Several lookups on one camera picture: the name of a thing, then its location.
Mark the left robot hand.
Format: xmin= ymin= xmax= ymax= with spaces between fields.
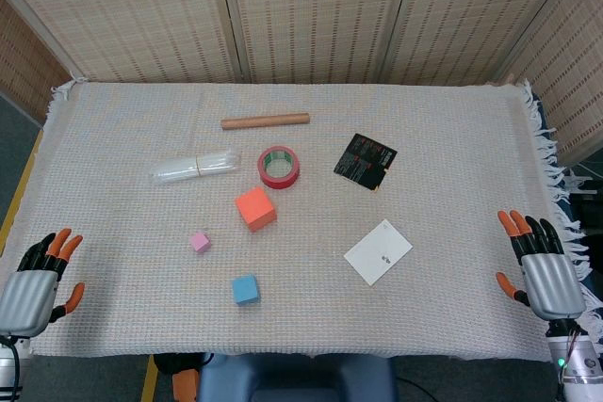
xmin=0 ymin=227 xmax=87 ymax=337

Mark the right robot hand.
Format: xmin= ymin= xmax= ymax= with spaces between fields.
xmin=495 ymin=209 xmax=588 ymax=323

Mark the pink small cube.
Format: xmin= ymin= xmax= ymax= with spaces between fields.
xmin=189 ymin=231 xmax=212 ymax=254

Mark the blue foam cube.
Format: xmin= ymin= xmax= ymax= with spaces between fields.
xmin=231 ymin=273 xmax=261 ymax=307

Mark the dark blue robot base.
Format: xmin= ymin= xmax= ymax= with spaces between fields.
xmin=197 ymin=352 xmax=399 ymax=402

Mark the orange foam cube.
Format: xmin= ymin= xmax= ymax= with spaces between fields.
xmin=234 ymin=185 xmax=278 ymax=233

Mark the black box beside table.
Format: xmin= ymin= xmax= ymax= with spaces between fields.
xmin=567 ymin=185 xmax=603 ymax=233

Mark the white woven tablecloth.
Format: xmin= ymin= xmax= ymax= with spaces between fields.
xmin=0 ymin=79 xmax=595 ymax=365

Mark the white paper card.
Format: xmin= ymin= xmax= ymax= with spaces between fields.
xmin=343 ymin=218 xmax=415 ymax=287

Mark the orange box under table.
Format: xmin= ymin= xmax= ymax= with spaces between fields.
xmin=171 ymin=368 xmax=199 ymax=402

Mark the bundle of clear straws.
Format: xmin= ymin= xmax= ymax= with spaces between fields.
xmin=149 ymin=148 xmax=242 ymax=185

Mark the black printed card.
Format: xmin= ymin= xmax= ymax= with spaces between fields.
xmin=333 ymin=133 xmax=399 ymax=195

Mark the red tape roll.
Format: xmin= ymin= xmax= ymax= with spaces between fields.
xmin=256 ymin=145 xmax=301 ymax=190

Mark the wooden rod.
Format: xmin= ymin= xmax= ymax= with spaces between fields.
xmin=220 ymin=112 xmax=311 ymax=132

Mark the bamboo folding screen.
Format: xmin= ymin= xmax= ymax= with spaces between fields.
xmin=0 ymin=0 xmax=603 ymax=168

